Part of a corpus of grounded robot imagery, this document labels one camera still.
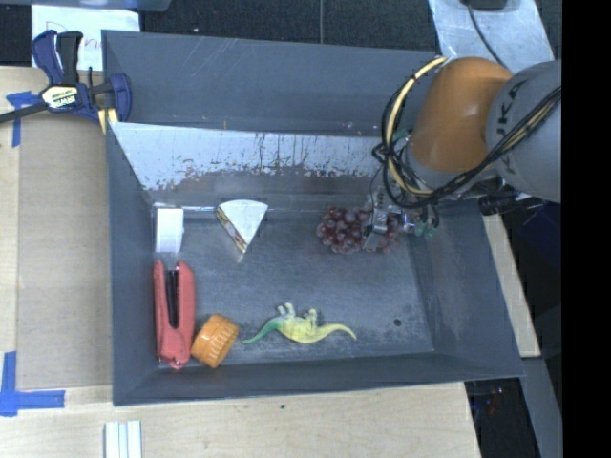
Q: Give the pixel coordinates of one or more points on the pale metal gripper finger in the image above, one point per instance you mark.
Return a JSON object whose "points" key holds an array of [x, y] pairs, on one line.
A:
{"points": [[377, 229], [371, 205]]}

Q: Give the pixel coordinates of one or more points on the grey metal bin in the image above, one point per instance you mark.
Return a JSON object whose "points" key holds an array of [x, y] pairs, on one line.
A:
{"points": [[305, 294]]}

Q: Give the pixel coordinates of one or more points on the green and yellow toy dinosaur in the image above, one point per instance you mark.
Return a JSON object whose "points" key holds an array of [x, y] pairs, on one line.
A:
{"points": [[298, 328]]}

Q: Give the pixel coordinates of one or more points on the white rectangular block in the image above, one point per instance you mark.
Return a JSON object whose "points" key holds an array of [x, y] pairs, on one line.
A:
{"points": [[169, 229]]}

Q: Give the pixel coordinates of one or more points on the orange round lid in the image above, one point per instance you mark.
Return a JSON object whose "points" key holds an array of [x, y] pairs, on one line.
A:
{"points": [[215, 340]]}

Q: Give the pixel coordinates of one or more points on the white toy cake wedge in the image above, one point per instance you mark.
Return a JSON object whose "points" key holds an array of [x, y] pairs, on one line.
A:
{"points": [[246, 220]]}

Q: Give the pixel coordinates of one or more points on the red clip tool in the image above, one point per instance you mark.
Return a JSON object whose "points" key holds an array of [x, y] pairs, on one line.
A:
{"points": [[167, 322]]}

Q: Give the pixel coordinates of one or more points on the dark red toy grapes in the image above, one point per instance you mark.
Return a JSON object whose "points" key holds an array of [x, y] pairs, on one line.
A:
{"points": [[341, 232]]}

